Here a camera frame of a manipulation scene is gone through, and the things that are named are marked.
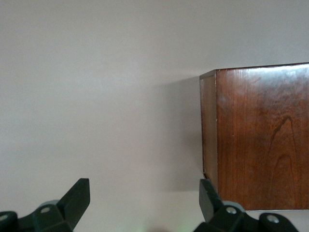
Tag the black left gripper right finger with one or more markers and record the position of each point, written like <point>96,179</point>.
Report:
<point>210,205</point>

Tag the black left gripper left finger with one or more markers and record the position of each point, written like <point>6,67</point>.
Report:
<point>72,205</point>

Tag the dark wooden cabinet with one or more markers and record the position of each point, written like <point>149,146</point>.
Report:
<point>260,135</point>

